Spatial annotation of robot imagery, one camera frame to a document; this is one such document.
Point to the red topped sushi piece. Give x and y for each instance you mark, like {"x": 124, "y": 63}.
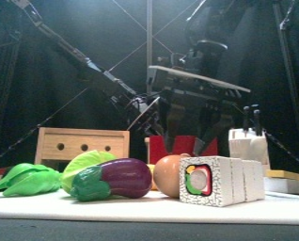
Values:
{"x": 2, "y": 172}

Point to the yellow toy corn cob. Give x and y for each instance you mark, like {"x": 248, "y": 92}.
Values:
{"x": 152, "y": 175}

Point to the yellow topped sushi piece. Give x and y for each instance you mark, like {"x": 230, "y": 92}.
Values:
{"x": 283, "y": 185}

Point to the wooden slot box red front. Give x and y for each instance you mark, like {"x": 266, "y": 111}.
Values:
{"x": 156, "y": 150}

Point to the grey vertical frame pole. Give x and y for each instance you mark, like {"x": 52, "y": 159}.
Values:
{"x": 150, "y": 19}

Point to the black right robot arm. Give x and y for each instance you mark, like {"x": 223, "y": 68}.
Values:
{"x": 208, "y": 59}

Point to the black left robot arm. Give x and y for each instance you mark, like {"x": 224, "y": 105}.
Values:
{"x": 72, "y": 55}

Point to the white cutting board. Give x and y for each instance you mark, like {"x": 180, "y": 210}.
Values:
{"x": 135, "y": 210}

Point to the glossy green leaf vegetable toy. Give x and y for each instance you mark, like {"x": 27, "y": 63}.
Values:
{"x": 28, "y": 182}

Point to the wooden box with round holes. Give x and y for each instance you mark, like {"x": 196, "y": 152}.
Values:
{"x": 84, "y": 144}

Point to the light green corn husk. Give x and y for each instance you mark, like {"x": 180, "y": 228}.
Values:
{"x": 83, "y": 163}

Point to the purple toy eggplant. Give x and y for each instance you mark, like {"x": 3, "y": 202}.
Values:
{"x": 123, "y": 177}

